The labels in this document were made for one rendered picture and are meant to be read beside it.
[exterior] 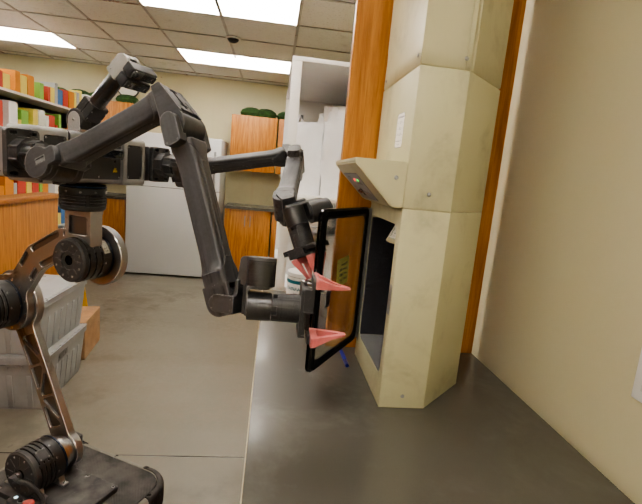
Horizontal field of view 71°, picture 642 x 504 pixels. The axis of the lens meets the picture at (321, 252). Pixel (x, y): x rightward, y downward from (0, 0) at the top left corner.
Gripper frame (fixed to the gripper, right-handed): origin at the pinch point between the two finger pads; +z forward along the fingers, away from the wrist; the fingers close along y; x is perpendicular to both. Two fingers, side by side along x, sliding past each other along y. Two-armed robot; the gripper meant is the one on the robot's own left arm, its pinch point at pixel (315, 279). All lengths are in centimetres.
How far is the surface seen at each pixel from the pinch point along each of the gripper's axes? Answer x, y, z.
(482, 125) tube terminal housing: -12, -48, -23
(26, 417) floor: -38, 221, 27
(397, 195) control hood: 5.9, -29.0, -12.5
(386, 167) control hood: 7.6, -29.1, -18.8
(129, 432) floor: -59, 170, 51
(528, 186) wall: -40, -53, -7
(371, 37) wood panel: -24, -27, -60
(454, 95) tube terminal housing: 1, -46, -29
